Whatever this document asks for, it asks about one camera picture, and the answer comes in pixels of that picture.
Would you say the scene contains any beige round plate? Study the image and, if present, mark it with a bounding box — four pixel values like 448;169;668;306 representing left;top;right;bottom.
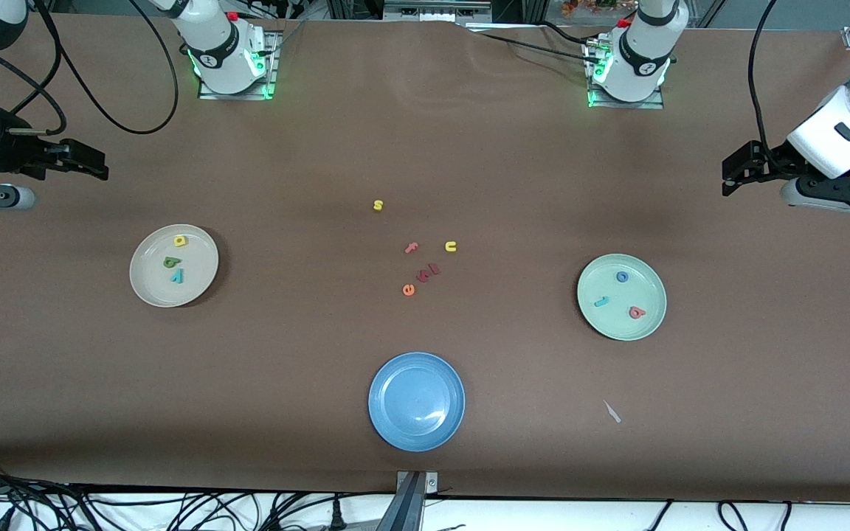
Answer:
129;223;220;308

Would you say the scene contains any pale green round plate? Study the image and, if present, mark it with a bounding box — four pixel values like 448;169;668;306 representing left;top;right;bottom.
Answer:
577;254;668;341

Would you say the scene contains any orange flower decoration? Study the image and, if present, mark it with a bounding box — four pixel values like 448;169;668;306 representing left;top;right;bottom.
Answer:
562;0;636;17

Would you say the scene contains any brown table cover sheet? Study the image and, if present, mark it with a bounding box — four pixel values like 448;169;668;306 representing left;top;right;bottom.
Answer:
0;11;850;504

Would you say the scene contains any metal background rack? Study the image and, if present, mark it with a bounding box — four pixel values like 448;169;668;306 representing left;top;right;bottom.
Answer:
325;0;551;23

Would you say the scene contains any blue round plate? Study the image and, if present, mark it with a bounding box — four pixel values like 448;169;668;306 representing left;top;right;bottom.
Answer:
367;351;466;452

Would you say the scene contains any black aluminium profile bar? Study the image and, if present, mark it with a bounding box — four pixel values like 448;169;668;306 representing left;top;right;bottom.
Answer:
377;472;426;531

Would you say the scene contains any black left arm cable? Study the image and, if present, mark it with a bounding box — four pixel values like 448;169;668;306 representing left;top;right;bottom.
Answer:
747;0;789;178

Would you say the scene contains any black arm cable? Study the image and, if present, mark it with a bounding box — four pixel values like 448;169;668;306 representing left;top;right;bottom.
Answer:
0;0;180;137
747;0;789;178

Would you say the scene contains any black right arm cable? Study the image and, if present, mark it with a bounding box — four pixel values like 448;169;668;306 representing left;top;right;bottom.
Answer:
0;0;180;137

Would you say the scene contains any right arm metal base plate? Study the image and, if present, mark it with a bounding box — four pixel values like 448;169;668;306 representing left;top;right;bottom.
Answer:
198;29;278;100

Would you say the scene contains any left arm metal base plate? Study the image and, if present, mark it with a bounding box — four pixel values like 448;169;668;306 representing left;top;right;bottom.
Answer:
584;37;666;110

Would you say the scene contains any black cable on table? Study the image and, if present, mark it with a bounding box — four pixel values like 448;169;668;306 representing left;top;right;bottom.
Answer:
539;21;604;48
478;32;590;65

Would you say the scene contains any metal table edge bracket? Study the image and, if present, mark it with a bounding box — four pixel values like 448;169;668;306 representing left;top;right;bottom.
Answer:
395;471;439;493

